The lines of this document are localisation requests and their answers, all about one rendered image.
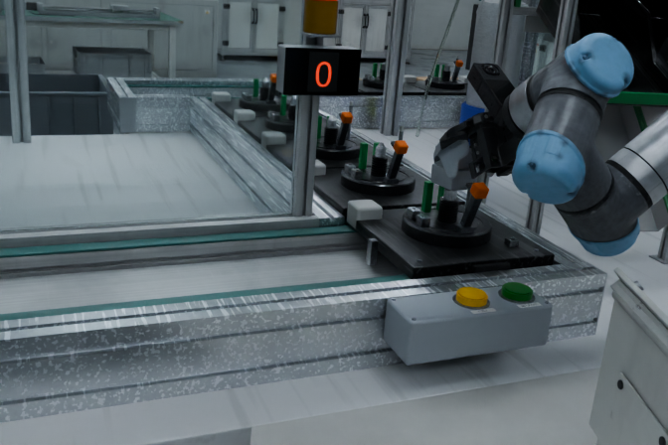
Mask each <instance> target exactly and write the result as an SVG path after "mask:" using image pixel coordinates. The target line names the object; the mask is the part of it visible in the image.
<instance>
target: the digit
mask: <svg viewBox="0 0 668 445"><path fill-rule="evenodd" d="M339 54H340V53H328V52H309V66H308V82H307V92H337V80H338V67H339Z"/></svg>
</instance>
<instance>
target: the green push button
mask: <svg viewBox="0 0 668 445"><path fill-rule="evenodd" d="M501 293H502V295H503V296H505V297H506V298H508V299H511V300H515V301H529V300H531V299H532V296H533V290H532V289H531V287H529V286H528V285H525V284H523V283H518V282H508V283H505V284H504V285H503V286H502V291H501Z"/></svg>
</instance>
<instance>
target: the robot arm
mask: <svg viewBox="0 0 668 445"><path fill-rule="evenodd" d="M633 74H634V66H633V61H632V58H631V55H630V53H629V51H628V50H627V49H626V48H625V47H624V46H623V45H622V44H621V43H620V42H619V41H617V40H616V38H613V37H612V36H611V35H608V34H604V33H593V34H589V35H587V36H585V37H583V38H582V39H581V40H579V41H578V42H576V43H575V44H571V45H569V46H568V47H567V48H566V49H565V50H564V51H563V52H562V53H561V54H560V55H558V56H557V57H556V58H554V59H553V60H552V61H551V62H549V63H548V64H547V65H545V66H544V67H543V68H541V69H540V70H539V71H538V72H536V73H535V74H533V75H531V76H530V77H529V78H528V79H526V80H525V81H524V82H522V83H521V84H520V85H519V86H517V87H516V88H515V87H514V86H513V84H512V83H511V81H510V80H509V79H508V77H506V75H505V74H504V73H503V71H502V70H501V69H500V67H499V66H498V65H494V64H489V63H486V64H484V63H483V64H479V63H473V65H472V67H471V70H470V72H469V74H468V76H467V79H468V80H469V82H470V83H471V85H472V86H473V88H474V89H475V91H476V92H477V94H478V95H479V97H480V98H481V100H482V101H483V103H484V104H485V106H486V107H487V109H488V110H489V111H488V112H481V113H478V114H475V115H473V116H472V117H470V118H468V119H467V120H466V121H463V122H462V123H460V124H458V125H456V126H454V127H452V128H450V129H449V130H447V131H446V132H445V133H444V134H443V136H442V137H441V138H440V139H439V143H438V144H437V146H436V148H435V150H434V153H433V160H434V162H436V161H438V160H441V163H442V165H443V167H444V170H445V172H446V175H447V177H448V178H450V179H454V178H455V177H456V176H457V173H458V166H459V161H460V160H461V159H462V158H463V157H465V156H466V155H467V154H468V152H469V148H471V151H472V153H471V156H472V160H473V161H472V162H470V163H469V164H468V165H469V170H470V174H471V179H474V178H476V177H478V176H479V175H481V174H482V173H484V172H486V173H487V175H488V176H489V177H492V176H493V175H494V174H495V173H496V176H497V177H500V176H508V175H510V174H512V179H513V182H514V184H515V186H516V187H517V188H518V190H519V191H520V192H522V193H526V194H528V197H529V198H530V199H532V200H535V201H537V202H540V203H545V204H551V205H554V206H555V207H556V209H557V210H558V212H559V213H560V215H561V216H562V218H563V219H564V221H565V222H566V224H567V225H568V228H569V231H570V232H571V234H572V235H573V236H574V237H575V238H576V239H577V240H578V241H579V242H580V243H581V245H582V246H583V247H584V249H585V250H586V251H588V252H590V253H592V254H595V255H598V256H615V255H618V254H620V253H622V252H624V251H626V250H627V249H629V248H630V247H631V246H632V245H633V244H634V243H635V241H636V239H637V238H638V235H639V233H640V225H639V217H640V216H641V215H642V214H644V213H645V212H646V211H647V210H648V209H649V208H651V207H652V206H653V205H655V204H656V203H657V202H658V201H659V200H661V199H662V198H663V197H664V196H666V195H667V194H668V110H667V111H666V112H665V113H663V114H662V115H661V116H660V117H659V118H658V119H656V120H655V121H654V122H653V123H652V124H650V125H649V126H648V127H647V128H646V129H644V130H643V131H642V132H641V133H640V134H638V135H637V136H636V137H635V138H634V139H632V140H631V141H630V142H629V143H628V144H626V145H625V146H624V147H623V148H622V149H620V150H619V151H618V152H617V153H616V154H614V155H613V156H612V157H611V158H610V159H609V160H607V161H606V162H604V160H603V158H602V156H601V154H600V153H599V151H598V149H597V148H596V146H595V138H596V135H597V132H598V129H599V126H600V123H601V120H602V117H603V114H604V111H605V107H606V104H607V103H608V101H609V100H610V99H611V98H614V97H616V96H618V95H619V94H620V92H621V91H623V90H624V89H625V88H627V87H628V86H629V85H630V83H631V81H632V79H633ZM468 139H470V141H468ZM469 142H470V146H469ZM476 168H477V169H479V170H480V171H479V172H478V173H477V172H476Z"/></svg>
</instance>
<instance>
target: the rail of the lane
mask: <svg viewBox="0 0 668 445"><path fill-rule="evenodd" d="M606 276H607V273H605V272H604V271H602V270H600V269H598V268H597V267H595V266H593V265H591V264H590V263H588V262H577V263H568V264H558V265H548V266H538V267H528V268H518V269H510V263H508V262H507V261H506V262H495V263H485V264H475V265H472V267H471V273H469V274H459V275H449V276H439V277H430V278H420V279H410V280H400V281H391V282H381V283H371V284H361V285H351V286H341V287H331V288H321V289H311V290H301V291H292V292H282V293H272V294H262V295H252V296H243V297H233V298H223V299H213V300H204V301H194V302H184V303H174V304H164V305H154V306H144V307H134V308H124V309H115V310H105V311H95V312H85V313H75V314H66V315H56V316H46V317H36V318H27V319H17V320H7V321H0V423H2V422H9V421H15V420H22V419H29V418H36V417H42V416H49V415H56V414H63V413H69V412H76V411H83V410H90V409H96V408H103V407H110V406H116V405H122V404H129V403H136V402H143V401H149V400H156V399H163V398H170V397H176V396H183V395H190V394H197V393H203V392H210V391H217V390H224V389H230V388H237V387H244V386H251V385H257V384H264V383H271V382H278V381H284V380H291V379H298V378H305V377H312V376H318V375H325V374H331V373H338V372H344V371H357V370H364V369H370V368H377V367H384V366H391V365H397V364H404V362H403V361H402V359H401V358H400V357H399V356H398V355H397V354H396V353H395V352H394V351H393V349H392V348H391V347H390V346H389V345H388V344H387V343H386V342H385V341H384V329H385V319H386V309H387V301H388V299H391V298H400V297H409V296H418V295H426V294H435V293H444V292H453V291H457V290H458V289H460V288H462V287H474V288H478V289H481V288H490V287H499V286H503V285H504V284H505V283H508V282H518V283H523V284H525V285H528V286H529V287H531V289H532V290H533V292H535V293H536V294H538V295H539V296H541V297H542V298H544V299H545V300H547V301H548V302H549V303H551V304H552V305H553V311H552V316H551V322H550V327H549V333H548V339H547V342H552V341H558V340H565V339H572V338H579V337H585V336H592V335H595V332H596V327H597V322H598V317H599V312H600V307H601V302H602V297H603V292H604V287H605V282H606Z"/></svg>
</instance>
